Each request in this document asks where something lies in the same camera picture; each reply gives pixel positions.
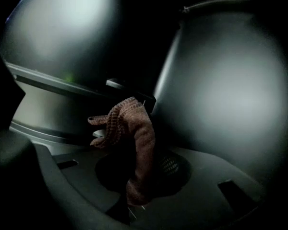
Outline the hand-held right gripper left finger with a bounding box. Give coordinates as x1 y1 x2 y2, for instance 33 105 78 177
33 144 132 226

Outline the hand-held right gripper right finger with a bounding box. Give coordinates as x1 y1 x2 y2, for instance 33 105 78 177
131 146 267 230

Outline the black refrigerator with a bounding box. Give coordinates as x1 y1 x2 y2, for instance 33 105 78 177
0 0 288 184

